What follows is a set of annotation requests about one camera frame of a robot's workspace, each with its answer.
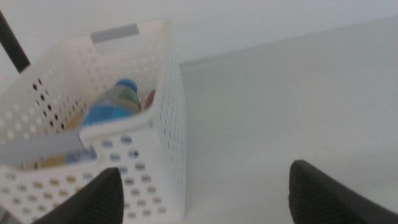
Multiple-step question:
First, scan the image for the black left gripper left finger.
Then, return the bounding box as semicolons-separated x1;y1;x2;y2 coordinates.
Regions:
30;167;124;224

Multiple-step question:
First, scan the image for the white perforated plastic basket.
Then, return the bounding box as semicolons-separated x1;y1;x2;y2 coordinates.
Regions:
0;18;188;224

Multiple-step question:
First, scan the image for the yellow juice bottle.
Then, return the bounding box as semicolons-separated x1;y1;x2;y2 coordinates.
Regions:
39;154;68;169

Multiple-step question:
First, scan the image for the clear water bottle blue cap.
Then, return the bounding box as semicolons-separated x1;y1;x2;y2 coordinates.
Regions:
65;78;143;165

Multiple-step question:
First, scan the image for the black slanted bar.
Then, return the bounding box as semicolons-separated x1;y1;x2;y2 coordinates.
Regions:
0;11;31;74

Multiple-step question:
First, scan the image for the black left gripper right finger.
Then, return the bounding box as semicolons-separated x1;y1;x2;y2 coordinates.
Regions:
289;159;398;224

